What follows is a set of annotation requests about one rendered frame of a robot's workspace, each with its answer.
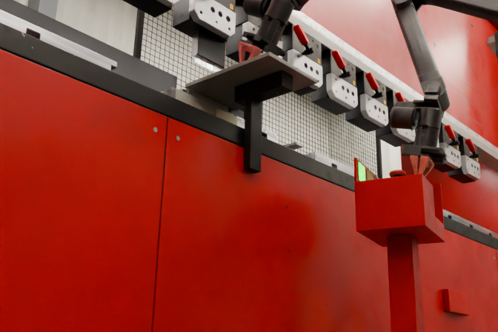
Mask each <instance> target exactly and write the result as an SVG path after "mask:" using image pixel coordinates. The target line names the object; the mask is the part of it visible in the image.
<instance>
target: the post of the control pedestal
mask: <svg viewBox="0 0 498 332"><path fill-rule="evenodd" d="M387 249H388V278H389V294H390V308H391V332H424V325H423V313H422V292H421V281H420V269H419V248H418V239H417V238H416V237H415V236H413V235H412V234H403V235H394V236H387Z"/></svg>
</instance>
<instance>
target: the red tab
mask: <svg viewBox="0 0 498 332"><path fill-rule="evenodd" d="M443 299H444V309H445V312H449V313H456V314H460V315H464V316H469V315H470V311H469V303H468V294H466V293H462V292H459V291H455V290H450V289H443Z"/></svg>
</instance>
